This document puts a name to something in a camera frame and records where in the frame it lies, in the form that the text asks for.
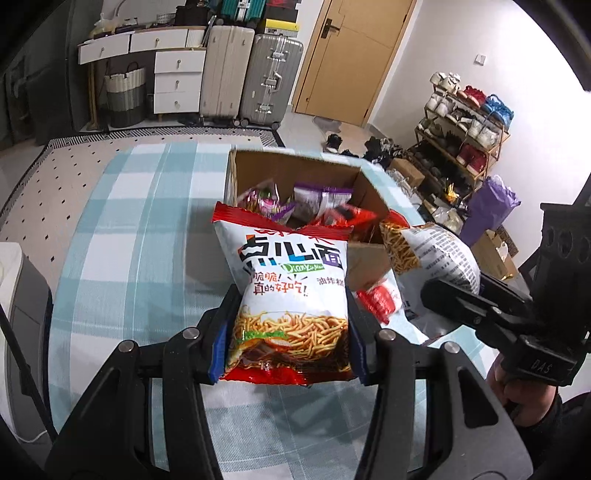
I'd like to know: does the black stand leg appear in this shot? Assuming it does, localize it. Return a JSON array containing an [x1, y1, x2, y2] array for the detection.
[[0, 307, 58, 444]]

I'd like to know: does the blue white plaid tablecloth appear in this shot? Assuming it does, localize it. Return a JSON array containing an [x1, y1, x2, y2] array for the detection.
[[48, 141, 497, 480]]

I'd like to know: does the wooden door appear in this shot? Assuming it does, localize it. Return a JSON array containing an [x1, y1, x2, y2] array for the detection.
[[294, 0, 419, 126]]

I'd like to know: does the red snack packet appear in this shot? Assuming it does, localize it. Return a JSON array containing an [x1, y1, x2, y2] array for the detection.
[[307, 205, 391, 243]]

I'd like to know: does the gold metal shoe rack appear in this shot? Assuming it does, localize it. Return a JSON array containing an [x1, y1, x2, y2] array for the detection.
[[413, 71, 513, 195]]

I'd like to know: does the silver suitcase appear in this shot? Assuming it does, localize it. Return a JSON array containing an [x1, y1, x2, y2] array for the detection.
[[239, 33, 304, 127]]

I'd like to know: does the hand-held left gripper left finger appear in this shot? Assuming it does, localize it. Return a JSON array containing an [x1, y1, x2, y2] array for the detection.
[[46, 284, 241, 480]]

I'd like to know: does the white drawer dresser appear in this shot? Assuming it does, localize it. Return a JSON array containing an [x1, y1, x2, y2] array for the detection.
[[78, 25, 207, 127]]

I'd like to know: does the white red noodle snack bag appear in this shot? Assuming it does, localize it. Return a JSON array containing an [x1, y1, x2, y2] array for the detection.
[[211, 200, 356, 386], [379, 220, 482, 296]]

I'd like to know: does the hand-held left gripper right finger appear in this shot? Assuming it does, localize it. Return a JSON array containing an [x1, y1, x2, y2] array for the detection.
[[345, 291, 534, 480]]

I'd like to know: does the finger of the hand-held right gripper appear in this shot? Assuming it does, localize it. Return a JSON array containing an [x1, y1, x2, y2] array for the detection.
[[480, 272, 539, 308], [420, 277, 527, 344]]

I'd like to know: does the beige suitcase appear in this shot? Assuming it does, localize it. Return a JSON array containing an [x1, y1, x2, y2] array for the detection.
[[199, 24, 256, 121]]

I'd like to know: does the black yellow-label box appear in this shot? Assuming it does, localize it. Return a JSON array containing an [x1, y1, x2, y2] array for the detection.
[[263, 0, 301, 35]]

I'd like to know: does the person's right hand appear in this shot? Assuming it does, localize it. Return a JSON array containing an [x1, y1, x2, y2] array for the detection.
[[487, 355, 561, 418]]

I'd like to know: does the small plain cardboard box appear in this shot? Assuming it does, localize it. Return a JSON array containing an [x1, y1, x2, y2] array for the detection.
[[387, 158, 426, 188]]

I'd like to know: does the purple yellow snack packet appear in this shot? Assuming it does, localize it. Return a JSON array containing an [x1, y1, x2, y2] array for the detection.
[[239, 184, 296, 223]]

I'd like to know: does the beige dotted rug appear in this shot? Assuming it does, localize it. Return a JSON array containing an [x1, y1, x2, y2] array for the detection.
[[0, 127, 287, 245]]

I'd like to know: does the teal suitcase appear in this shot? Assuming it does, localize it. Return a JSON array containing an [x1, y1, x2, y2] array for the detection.
[[217, 0, 267, 21]]

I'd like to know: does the grey white laundry basket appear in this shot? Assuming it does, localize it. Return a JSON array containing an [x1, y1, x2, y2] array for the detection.
[[103, 62, 147, 129]]

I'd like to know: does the purple bag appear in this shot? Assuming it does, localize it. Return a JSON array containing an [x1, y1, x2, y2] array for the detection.
[[459, 175, 522, 247]]

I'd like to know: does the person's right forearm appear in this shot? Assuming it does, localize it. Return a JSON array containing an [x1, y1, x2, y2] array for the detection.
[[510, 392, 591, 462]]

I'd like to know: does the printed cardboard box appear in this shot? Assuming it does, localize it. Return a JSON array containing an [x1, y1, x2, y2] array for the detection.
[[470, 230, 520, 281]]

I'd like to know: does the pile of dark sneakers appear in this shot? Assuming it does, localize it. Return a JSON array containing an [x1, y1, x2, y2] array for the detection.
[[323, 133, 407, 167]]

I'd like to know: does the grey door mat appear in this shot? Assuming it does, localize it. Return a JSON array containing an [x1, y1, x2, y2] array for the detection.
[[313, 115, 345, 134]]

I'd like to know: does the black bag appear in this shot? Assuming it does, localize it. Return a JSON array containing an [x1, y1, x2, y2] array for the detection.
[[174, 4, 218, 27]]

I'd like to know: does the brown cardboard box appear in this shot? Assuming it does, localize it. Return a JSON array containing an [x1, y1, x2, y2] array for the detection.
[[224, 148, 404, 289]]

